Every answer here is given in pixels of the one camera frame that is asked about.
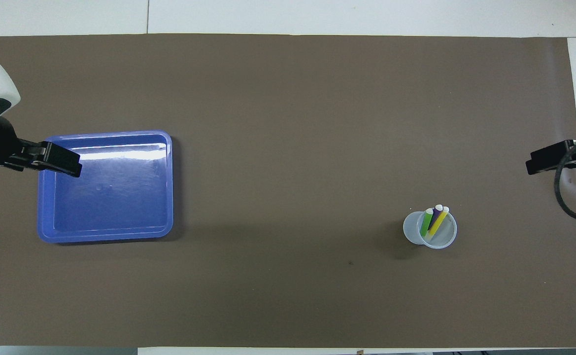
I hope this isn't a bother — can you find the blue plastic tray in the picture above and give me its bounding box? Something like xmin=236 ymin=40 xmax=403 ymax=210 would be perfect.
xmin=37 ymin=130 xmax=174 ymax=244

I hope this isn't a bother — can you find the yellow marker pen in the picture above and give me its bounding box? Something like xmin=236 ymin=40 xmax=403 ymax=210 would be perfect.
xmin=426 ymin=206 xmax=450 ymax=240

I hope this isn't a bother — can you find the brown table mat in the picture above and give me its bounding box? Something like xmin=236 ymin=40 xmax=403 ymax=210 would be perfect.
xmin=0 ymin=34 xmax=576 ymax=348

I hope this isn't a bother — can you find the translucent plastic cup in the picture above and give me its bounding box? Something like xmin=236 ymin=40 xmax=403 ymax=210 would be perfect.
xmin=403 ymin=209 xmax=458 ymax=249

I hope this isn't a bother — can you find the purple marker pen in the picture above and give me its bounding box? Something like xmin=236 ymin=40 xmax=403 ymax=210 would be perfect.
xmin=428 ymin=204 xmax=443 ymax=232

